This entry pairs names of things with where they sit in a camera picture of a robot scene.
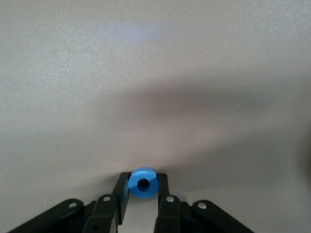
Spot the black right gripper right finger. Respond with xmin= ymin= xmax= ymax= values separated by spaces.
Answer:
xmin=154 ymin=172 xmax=255 ymax=233

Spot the blue foam letter o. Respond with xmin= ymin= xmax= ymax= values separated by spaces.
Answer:
xmin=127 ymin=166 xmax=160 ymax=200

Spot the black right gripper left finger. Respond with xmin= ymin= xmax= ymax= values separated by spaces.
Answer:
xmin=7 ymin=172 xmax=130 ymax=233

